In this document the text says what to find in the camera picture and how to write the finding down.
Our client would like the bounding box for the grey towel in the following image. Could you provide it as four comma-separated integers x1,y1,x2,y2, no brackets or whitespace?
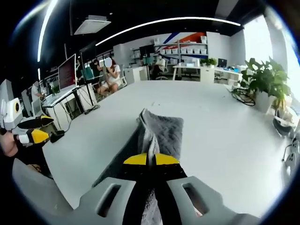
92,108,185,225

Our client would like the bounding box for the person's left hand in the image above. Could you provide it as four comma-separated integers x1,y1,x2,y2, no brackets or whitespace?
0,134,21,158

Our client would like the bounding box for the black clothing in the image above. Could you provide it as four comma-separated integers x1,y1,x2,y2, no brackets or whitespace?
13,144,54,180

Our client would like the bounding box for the black power adapter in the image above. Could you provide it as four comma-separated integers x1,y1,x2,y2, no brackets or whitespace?
50,129,66,144

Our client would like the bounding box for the white desk with black legs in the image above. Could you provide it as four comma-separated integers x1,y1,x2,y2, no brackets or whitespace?
43,84,98,128

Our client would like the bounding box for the computer monitor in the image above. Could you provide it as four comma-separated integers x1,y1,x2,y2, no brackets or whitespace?
57,53,78,91

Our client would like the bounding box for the teal chair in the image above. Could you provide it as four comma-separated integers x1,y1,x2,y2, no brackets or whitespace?
83,67,95,82

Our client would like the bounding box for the white ceiling light strip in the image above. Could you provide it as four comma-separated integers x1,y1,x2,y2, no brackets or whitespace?
37,0,59,63
95,16,242,46

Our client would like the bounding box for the white cabinet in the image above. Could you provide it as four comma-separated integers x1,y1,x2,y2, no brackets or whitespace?
123,66,151,85

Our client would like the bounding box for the ceiling air conditioner unit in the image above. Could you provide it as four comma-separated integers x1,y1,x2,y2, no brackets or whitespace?
74,15,112,36

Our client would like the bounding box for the long white desk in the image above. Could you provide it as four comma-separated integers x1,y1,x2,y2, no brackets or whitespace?
172,63,243,83

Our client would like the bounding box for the white and black headset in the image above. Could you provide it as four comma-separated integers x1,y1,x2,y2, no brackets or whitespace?
272,110,296,137

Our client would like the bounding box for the small green potted plant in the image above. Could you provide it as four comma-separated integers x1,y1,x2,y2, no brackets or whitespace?
200,57,218,69

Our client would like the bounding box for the shelf with white boxes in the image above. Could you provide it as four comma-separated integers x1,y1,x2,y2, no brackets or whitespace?
153,35,209,61

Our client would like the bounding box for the large green potted plant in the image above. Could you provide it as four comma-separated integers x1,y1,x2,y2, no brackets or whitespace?
240,57,293,113

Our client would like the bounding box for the thin black cable loop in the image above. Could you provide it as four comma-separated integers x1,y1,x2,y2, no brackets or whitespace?
232,88,256,106

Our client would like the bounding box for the black wall screen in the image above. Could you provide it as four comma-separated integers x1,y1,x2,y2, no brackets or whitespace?
139,45,156,57

